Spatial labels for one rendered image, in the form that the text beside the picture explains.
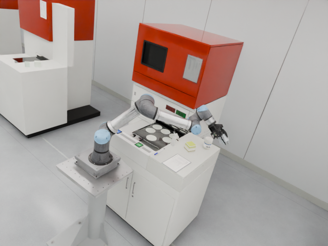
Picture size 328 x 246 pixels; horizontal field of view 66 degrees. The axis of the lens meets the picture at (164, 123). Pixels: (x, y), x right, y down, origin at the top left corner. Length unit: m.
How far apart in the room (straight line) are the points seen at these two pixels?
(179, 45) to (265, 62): 1.59
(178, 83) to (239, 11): 1.69
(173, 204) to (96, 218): 0.72
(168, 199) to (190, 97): 0.92
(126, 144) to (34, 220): 1.21
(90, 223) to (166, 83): 1.46
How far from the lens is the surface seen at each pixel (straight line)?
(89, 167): 1.99
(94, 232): 2.56
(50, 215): 2.87
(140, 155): 2.10
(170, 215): 2.18
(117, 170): 2.08
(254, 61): 3.67
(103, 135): 1.91
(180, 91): 2.38
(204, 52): 2.21
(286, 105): 3.64
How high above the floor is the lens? 2.15
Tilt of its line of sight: 28 degrees down
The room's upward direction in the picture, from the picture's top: 12 degrees clockwise
